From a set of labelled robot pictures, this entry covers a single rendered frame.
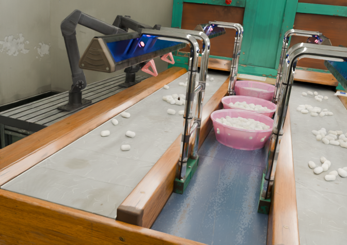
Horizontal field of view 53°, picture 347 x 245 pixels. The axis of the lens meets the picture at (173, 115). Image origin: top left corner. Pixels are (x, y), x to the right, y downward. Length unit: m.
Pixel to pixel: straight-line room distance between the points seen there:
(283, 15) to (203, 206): 1.67
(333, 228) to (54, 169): 0.70
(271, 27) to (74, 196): 1.85
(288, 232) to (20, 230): 0.60
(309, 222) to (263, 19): 1.72
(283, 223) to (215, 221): 0.19
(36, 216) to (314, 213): 0.65
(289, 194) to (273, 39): 1.61
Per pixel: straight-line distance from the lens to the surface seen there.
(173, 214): 0.93
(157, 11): 3.47
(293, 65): 0.88
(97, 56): 0.75
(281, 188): 0.95
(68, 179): 0.94
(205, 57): 1.05
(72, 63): 1.71
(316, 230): 0.88
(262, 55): 2.43
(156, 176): 0.91
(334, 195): 1.05
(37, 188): 0.92
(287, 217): 0.84
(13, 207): 0.90
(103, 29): 1.69
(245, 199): 1.05
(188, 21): 2.50
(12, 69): 3.75
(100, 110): 1.40
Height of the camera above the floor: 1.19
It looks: 18 degrees down
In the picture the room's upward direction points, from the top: 5 degrees clockwise
